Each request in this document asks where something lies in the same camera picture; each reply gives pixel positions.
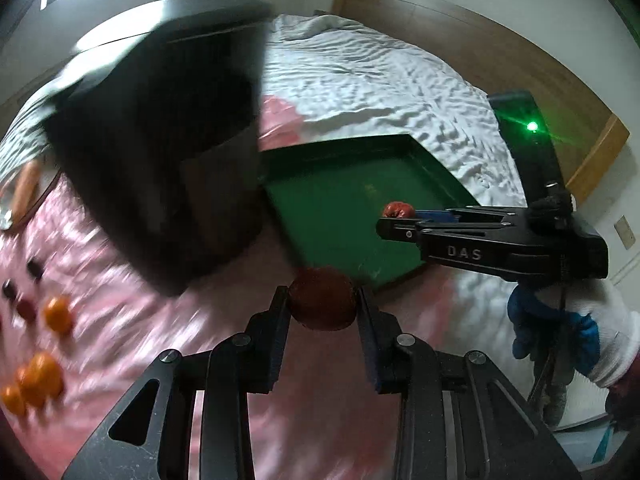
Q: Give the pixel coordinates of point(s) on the red jujube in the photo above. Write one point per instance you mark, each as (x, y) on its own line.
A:
(26, 310)
(397, 208)
(322, 299)

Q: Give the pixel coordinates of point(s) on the green tray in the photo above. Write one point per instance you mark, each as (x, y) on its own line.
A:
(340, 210)

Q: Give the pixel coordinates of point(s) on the person's right forearm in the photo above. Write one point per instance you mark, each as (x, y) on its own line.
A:
(625, 402)

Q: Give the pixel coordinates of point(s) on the white bed sheet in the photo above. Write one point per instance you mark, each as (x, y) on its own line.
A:
(375, 85)

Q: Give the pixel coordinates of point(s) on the wall socket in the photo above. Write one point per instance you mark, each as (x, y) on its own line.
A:
(625, 232)

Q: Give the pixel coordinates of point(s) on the small orange tangerine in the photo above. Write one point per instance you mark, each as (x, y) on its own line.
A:
(57, 312)
(42, 376)
(12, 400)

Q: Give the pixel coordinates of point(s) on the person's right hand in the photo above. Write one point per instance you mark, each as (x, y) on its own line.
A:
(530, 310)

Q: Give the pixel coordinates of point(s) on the black plastic bin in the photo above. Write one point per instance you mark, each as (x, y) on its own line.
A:
(150, 135)

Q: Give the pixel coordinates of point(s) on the orange carrot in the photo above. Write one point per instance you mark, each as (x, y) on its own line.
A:
(27, 185)

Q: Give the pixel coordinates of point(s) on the wooden headboard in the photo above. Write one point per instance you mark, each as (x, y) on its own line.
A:
(450, 25)

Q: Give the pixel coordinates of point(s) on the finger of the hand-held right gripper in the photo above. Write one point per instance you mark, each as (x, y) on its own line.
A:
(435, 214)
(400, 229)

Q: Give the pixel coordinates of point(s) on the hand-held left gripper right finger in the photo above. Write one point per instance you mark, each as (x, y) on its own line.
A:
(367, 345)

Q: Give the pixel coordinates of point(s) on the dark purple plum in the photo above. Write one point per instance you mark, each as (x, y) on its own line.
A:
(34, 267)
(9, 288)

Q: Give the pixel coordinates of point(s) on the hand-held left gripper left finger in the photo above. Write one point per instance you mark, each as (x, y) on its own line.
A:
(274, 340)

